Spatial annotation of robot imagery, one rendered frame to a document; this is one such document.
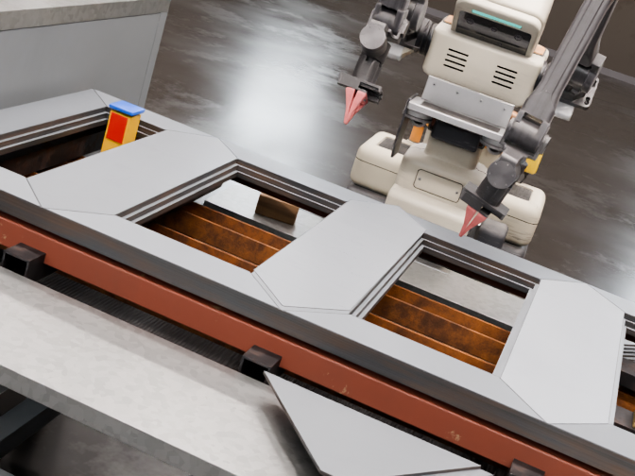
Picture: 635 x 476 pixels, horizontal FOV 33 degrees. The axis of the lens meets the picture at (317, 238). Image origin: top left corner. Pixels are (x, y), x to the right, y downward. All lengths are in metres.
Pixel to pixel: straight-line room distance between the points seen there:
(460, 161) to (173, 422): 1.39
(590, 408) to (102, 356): 0.77
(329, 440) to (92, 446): 1.36
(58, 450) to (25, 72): 0.94
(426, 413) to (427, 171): 1.12
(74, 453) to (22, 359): 1.18
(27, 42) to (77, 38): 0.20
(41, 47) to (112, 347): 0.93
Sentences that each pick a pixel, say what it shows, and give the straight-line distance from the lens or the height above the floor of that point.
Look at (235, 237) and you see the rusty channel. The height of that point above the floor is 0.71.
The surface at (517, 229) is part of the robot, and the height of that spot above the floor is 0.74.
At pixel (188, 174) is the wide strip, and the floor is 0.85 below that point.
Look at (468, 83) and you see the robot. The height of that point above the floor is 1.11.
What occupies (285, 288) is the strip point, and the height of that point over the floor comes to 0.85.
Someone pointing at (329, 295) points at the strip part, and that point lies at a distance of 1.80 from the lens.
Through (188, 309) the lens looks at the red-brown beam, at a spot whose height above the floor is 0.79.
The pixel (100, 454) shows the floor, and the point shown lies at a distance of 2.77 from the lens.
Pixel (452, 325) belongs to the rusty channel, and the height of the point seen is 0.72.
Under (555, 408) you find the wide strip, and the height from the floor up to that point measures 0.85.
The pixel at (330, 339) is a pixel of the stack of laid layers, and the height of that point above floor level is 0.84.
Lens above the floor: 1.54
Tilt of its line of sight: 20 degrees down
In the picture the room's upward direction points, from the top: 18 degrees clockwise
